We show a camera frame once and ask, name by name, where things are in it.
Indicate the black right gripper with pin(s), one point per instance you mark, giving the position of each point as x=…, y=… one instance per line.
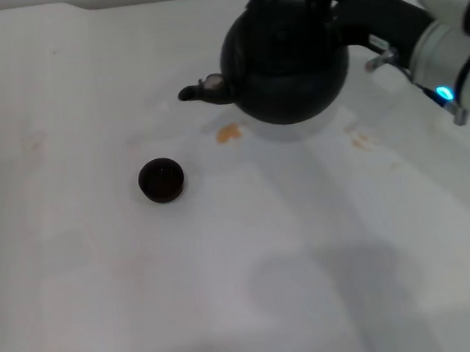
x=378, y=19

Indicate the small dark brown teacup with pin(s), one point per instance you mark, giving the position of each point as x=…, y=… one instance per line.
x=161, y=181

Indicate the orange tea puddle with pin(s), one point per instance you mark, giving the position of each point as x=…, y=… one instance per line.
x=227, y=133

